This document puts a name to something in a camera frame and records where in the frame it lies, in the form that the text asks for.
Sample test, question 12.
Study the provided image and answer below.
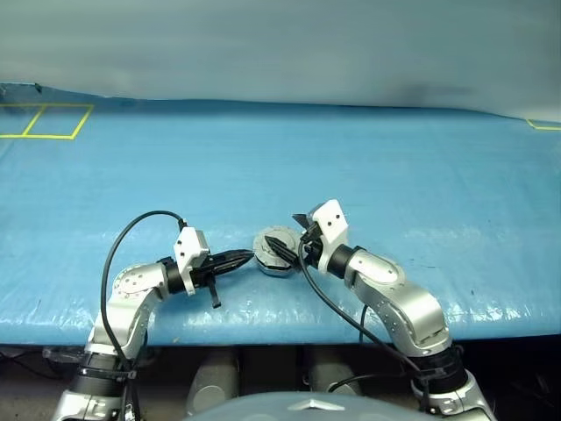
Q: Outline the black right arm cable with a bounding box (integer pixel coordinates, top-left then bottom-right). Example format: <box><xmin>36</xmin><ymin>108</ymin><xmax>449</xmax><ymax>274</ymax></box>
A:
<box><xmin>297</xmin><ymin>239</ymin><xmax>433</xmax><ymax>416</ymax></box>

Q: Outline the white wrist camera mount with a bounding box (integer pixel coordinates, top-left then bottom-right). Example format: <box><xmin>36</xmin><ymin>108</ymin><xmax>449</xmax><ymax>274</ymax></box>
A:
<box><xmin>311</xmin><ymin>198</ymin><xmax>351</xmax><ymax>275</ymax></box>
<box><xmin>173</xmin><ymin>226</ymin><xmax>210</xmax><ymax>296</ymax></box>

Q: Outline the grey round motor cover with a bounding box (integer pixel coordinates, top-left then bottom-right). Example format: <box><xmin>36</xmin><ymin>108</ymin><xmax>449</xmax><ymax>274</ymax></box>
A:
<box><xmin>252</xmin><ymin>225</ymin><xmax>298</xmax><ymax>266</ymax></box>

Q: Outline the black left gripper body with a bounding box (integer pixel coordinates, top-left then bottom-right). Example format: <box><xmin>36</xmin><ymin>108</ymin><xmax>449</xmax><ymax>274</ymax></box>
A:
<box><xmin>192</xmin><ymin>257</ymin><xmax>221</xmax><ymax>310</ymax></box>

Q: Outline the blue plastic table cover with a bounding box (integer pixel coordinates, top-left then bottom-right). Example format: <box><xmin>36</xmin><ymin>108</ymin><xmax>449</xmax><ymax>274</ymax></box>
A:
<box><xmin>0</xmin><ymin>82</ymin><xmax>561</xmax><ymax>347</ymax></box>

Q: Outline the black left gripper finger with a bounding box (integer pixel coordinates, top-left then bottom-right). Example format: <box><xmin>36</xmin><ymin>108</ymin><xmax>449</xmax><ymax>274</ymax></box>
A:
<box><xmin>211</xmin><ymin>259</ymin><xmax>252</xmax><ymax>278</ymax></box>
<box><xmin>209</xmin><ymin>249</ymin><xmax>256</xmax><ymax>267</ymax></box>

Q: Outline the yellow tape double square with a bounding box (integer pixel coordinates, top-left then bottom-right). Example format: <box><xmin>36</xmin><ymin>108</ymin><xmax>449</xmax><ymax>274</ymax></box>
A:
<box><xmin>0</xmin><ymin>103</ymin><xmax>95</xmax><ymax>141</ymax></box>

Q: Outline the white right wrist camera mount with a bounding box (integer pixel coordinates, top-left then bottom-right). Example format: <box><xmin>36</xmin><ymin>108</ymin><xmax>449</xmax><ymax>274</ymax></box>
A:
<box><xmin>311</xmin><ymin>198</ymin><xmax>351</xmax><ymax>275</ymax></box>

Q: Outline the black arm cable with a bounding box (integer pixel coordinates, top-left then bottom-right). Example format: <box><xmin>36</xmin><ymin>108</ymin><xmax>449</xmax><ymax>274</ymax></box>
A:
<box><xmin>99</xmin><ymin>210</ymin><xmax>188</xmax><ymax>421</ymax></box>
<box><xmin>297</xmin><ymin>239</ymin><xmax>433</xmax><ymax>416</ymax></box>

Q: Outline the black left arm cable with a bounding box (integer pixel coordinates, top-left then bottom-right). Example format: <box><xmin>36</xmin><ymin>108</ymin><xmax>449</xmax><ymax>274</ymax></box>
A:
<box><xmin>99</xmin><ymin>210</ymin><xmax>188</xmax><ymax>421</ymax></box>

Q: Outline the grey rounded cylinder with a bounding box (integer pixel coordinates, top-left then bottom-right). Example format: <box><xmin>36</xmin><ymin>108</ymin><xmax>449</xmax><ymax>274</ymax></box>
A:
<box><xmin>186</xmin><ymin>349</ymin><xmax>241</xmax><ymax>416</ymax></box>
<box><xmin>305</xmin><ymin>349</ymin><xmax>365</xmax><ymax>396</ymax></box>

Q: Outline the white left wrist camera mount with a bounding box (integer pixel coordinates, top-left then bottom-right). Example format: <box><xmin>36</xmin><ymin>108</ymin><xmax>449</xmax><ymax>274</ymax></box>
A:
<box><xmin>173</xmin><ymin>226</ymin><xmax>210</xmax><ymax>296</ymax></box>

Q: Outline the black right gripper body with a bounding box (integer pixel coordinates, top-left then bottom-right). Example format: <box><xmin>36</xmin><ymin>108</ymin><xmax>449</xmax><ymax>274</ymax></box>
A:
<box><xmin>298</xmin><ymin>223</ymin><xmax>328</xmax><ymax>270</ymax></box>

